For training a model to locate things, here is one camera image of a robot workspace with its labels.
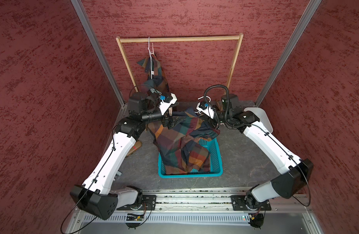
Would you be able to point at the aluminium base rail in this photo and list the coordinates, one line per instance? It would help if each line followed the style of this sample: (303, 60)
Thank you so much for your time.
(213, 206)

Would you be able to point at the teal plastic basket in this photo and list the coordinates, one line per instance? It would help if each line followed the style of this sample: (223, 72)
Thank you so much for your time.
(216, 168)

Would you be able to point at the aluminium corner post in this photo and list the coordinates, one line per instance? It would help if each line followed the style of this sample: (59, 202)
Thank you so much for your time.
(82, 15)
(304, 20)

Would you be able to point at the plaid long-sleeve shirt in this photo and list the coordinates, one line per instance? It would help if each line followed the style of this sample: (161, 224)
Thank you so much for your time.
(179, 147)

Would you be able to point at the aluminium corner post left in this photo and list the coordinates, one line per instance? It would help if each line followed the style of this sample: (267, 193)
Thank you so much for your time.
(82, 15)

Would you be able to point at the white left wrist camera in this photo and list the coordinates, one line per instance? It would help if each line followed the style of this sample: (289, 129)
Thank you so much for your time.
(166, 100)

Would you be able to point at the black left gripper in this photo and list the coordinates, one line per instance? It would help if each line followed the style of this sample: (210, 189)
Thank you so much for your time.
(172, 122)

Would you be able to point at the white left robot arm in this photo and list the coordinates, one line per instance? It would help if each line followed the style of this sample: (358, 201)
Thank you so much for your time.
(94, 196)

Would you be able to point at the aluminium corner post right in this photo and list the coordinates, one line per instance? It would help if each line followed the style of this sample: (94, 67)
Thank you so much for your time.
(304, 20)

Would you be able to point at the wooden clothes rack frame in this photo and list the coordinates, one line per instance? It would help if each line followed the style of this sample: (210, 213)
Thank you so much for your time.
(237, 38)

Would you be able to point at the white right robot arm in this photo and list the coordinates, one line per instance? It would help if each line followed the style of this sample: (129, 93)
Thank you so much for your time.
(294, 172)

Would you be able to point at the white plastic bin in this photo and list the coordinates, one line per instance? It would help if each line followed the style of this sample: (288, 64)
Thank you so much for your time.
(261, 114)

